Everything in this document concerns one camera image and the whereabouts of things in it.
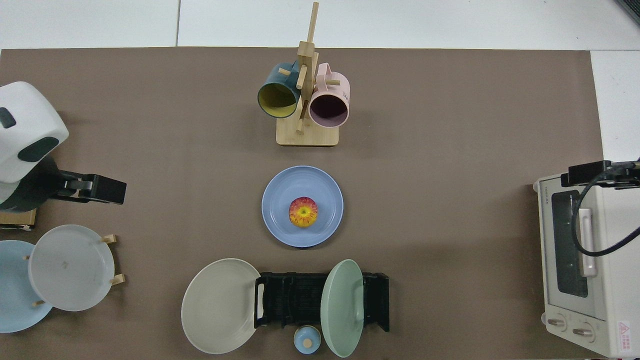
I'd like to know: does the red yellow apple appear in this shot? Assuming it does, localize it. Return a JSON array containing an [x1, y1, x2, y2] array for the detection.
[[288, 196, 319, 228]]

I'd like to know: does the wooden plate rack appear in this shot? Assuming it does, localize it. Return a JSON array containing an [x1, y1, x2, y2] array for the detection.
[[23, 234, 126, 307]]

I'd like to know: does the grey plate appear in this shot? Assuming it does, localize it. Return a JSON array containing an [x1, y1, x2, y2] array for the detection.
[[28, 224, 116, 312]]

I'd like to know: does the light blue plate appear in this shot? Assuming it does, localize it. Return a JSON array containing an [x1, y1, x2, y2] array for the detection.
[[0, 240, 54, 334]]

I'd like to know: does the cream plate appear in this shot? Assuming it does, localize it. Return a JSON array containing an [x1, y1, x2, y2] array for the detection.
[[181, 258, 263, 355]]

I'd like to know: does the black dish rack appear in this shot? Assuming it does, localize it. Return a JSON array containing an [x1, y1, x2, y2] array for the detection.
[[254, 271, 390, 333]]

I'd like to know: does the green plate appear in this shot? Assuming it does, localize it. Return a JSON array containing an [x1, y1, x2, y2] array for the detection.
[[320, 259, 365, 358]]

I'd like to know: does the brown table cloth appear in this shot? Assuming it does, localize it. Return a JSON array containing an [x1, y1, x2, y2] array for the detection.
[[0, 47, 603, 360]]

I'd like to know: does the pale toaster oven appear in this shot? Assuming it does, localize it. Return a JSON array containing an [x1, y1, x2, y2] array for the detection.
[[532, 172, 640, 359]]

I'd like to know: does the dark flat device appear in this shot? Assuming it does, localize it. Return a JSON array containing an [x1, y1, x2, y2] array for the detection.
[[615, 0, 640, 26]]

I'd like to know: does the dark teal mug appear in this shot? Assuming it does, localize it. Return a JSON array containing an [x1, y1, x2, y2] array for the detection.
[[257, 62, 302, 119]]

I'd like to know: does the wooden cup stand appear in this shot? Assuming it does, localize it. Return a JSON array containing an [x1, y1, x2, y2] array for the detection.
[[276, 1, 341, 147]]

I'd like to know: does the small blue round thing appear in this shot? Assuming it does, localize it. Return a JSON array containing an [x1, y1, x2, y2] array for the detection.
[[293, 325, 322, 355]]

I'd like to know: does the pink mug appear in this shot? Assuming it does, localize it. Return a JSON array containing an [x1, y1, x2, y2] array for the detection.
[[308, 62, 351, 129]]

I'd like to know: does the wire basket with wooden floor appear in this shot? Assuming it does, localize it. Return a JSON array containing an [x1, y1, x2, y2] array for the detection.
[[0, 207, 38, 232]]

